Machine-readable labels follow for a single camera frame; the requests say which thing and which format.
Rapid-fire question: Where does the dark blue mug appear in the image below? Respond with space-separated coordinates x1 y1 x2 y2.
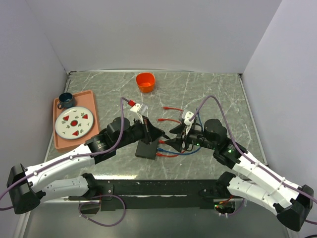
57 92 74 110

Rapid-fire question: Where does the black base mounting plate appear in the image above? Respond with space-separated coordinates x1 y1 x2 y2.
69 179 231 211

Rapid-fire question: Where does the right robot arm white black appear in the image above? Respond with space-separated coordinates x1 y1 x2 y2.
166 119 314 232

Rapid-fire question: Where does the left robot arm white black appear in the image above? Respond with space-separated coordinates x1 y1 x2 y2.
6 116 165 214

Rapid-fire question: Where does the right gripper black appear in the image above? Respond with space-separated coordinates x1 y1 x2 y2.
164 122 217 153

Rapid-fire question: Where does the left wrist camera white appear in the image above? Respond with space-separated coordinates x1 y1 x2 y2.
130 103 148 124

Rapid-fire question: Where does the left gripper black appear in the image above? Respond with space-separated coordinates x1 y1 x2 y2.
115 115 165 149

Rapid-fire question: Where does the black network switch box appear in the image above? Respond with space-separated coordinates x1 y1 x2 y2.
135 139 159 160

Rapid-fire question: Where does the orange plastic cup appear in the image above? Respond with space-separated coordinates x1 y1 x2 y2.
136 72 156 93

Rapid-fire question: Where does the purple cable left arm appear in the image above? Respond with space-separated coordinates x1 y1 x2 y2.
0 97 126 227

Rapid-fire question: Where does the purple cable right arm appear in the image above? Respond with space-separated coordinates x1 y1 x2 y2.
190 95 317 226

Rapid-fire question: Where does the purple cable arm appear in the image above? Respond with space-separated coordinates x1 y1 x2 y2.
190 95 317 226
0 97 126 227

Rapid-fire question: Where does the aluminium frame rail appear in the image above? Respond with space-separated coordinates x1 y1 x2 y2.
24 148 288 204

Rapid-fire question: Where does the white plate watermelon pattern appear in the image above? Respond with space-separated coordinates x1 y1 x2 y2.
54 107 95 140

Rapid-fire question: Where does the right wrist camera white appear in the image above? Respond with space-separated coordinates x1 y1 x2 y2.
179 110 194 135

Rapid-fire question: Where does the pink plastic tray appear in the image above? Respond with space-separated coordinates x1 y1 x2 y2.
53 90 100 152

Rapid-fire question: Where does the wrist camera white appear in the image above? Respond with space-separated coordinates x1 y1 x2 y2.
179 110 194 135
130 103 148 124

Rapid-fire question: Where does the black cable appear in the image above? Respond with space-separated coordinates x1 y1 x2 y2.
162 123 204 152

